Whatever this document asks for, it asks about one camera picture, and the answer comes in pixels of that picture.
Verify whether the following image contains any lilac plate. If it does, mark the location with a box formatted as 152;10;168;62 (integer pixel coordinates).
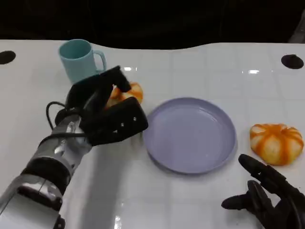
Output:
142;97;238;175

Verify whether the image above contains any pale green mug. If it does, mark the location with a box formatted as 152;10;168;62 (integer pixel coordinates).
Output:
58;39;107;84

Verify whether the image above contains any orange white toy bread roll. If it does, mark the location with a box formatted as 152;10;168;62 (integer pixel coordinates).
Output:
104;82;144;111
249;123;305;167

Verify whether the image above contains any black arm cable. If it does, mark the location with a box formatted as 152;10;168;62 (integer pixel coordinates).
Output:
45;101;84;139

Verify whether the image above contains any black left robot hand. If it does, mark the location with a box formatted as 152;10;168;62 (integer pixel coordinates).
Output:
65;65;149;147

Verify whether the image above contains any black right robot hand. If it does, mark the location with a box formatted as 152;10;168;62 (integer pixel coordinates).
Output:
221;154;305;229

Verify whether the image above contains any black curtain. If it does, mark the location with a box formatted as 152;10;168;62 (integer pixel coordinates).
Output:
0;0;305;50

